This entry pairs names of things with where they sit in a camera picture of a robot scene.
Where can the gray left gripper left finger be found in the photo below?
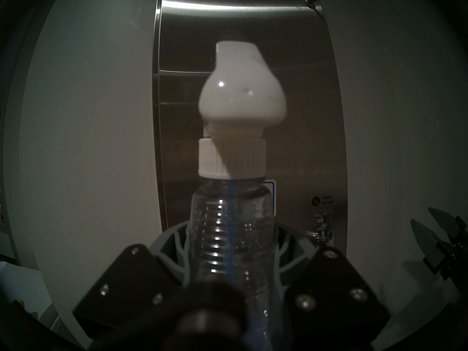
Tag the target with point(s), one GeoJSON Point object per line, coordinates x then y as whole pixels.
{"type": "Point", "coordinates": [120, 291]}

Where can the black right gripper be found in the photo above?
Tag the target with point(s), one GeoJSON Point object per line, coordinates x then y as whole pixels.
{"type": "Point", "coordinates": [455, 260]}

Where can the gray left gripper right finger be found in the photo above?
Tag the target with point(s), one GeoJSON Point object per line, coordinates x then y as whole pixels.
{"type": "Point", "coordinates": [329, 299]}

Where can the blue cleaner spray bottle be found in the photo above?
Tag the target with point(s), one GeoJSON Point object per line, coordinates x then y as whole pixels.
{"type": "Point", "coordinates": [241, 94]}

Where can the white overbed table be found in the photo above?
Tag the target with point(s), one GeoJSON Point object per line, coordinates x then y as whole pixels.
{"type": "Point", "coordinates": [25, 288]}

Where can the stainless steel wall dispenser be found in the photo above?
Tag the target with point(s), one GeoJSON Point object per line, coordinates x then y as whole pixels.
{"type": "Point", "coordinates": [310, 79]}

